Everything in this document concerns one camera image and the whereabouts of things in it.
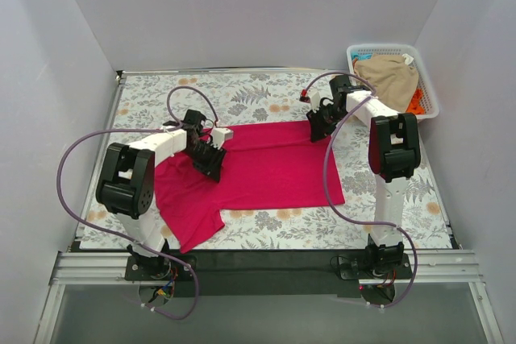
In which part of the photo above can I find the beige t shirt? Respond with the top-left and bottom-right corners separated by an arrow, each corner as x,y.
353,54 -> 419,113

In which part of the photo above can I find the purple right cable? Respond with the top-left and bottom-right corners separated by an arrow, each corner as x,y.
300,72 -> 418,309

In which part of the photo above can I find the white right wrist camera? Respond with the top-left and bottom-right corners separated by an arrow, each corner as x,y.
299,89 -> 321,112

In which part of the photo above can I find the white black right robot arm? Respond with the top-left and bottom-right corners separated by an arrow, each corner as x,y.
299,71 -> 421,280

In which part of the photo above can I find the white plastic basket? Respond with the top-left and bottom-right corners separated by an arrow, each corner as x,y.
347,44 -> 439,120

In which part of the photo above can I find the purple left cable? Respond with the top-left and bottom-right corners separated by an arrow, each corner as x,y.
56,86 -> 221,320

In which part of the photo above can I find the purple cable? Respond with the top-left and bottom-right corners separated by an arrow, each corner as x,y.
300,72 -> 418,309
56,86 -> 221,320

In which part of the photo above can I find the orange t shirt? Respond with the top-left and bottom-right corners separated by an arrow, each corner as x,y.
406,88 -> 426,115

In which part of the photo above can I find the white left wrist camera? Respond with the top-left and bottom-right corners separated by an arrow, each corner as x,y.
210,127 -> 234,149

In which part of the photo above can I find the aluminium frame rail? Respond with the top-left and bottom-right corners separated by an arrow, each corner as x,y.
51,250 -> 484,284

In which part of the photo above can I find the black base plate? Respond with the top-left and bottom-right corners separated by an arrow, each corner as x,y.
124,250 -> 413,298

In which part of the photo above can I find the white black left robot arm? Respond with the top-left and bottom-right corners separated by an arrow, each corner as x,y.
96,110 -> 233,280

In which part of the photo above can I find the floral table mat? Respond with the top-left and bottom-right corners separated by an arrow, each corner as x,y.
111,72 -> 452,250

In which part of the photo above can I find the pink t shirt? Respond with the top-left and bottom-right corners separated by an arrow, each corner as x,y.
154,121 -> 345,253

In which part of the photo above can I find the blue t shirt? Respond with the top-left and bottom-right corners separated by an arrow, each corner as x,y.
351,51 -> 372,60

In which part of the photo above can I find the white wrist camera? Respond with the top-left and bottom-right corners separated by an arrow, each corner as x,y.
210,127 -> 234,149
299,89 -> 321,112

